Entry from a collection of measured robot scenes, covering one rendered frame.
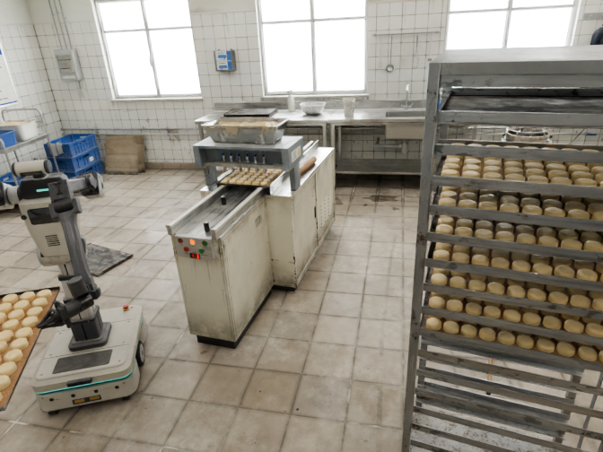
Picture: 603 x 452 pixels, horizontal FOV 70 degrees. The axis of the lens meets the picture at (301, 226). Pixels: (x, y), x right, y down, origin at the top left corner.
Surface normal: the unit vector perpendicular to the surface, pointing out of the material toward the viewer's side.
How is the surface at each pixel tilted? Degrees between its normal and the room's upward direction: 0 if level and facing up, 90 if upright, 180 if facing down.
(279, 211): 90
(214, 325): 90
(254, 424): 0
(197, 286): 90
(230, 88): 90
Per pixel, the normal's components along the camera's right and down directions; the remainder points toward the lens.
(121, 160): -0.22, 0.03
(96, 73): -0.21, 0.43
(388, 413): -0.05, -0.90
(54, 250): 0.22, 0.40
